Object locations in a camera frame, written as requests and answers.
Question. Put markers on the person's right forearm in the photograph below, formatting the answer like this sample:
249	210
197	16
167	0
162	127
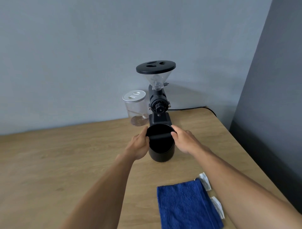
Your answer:
245	191

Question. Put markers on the blue towel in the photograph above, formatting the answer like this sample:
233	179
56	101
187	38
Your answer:
186	205

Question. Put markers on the person's right hand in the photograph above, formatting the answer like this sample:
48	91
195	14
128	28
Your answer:
186	141

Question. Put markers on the black knock box bin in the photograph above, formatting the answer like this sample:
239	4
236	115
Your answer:
161	145

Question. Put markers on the person's left hand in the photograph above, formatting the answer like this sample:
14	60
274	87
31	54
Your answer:
138	146

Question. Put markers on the white towel label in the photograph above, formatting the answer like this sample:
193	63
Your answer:
217	205
204	181

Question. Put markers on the black coffee grinder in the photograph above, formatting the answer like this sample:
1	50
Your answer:
158	101

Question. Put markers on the person's right thumb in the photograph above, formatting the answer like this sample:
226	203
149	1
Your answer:
175	136

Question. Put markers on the clear jar with white lid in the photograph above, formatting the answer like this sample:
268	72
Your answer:
135	108

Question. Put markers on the person's left forearm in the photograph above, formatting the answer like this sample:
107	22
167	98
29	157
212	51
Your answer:
103	193

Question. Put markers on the person's left thumb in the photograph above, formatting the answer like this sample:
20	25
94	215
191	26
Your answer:
144	132

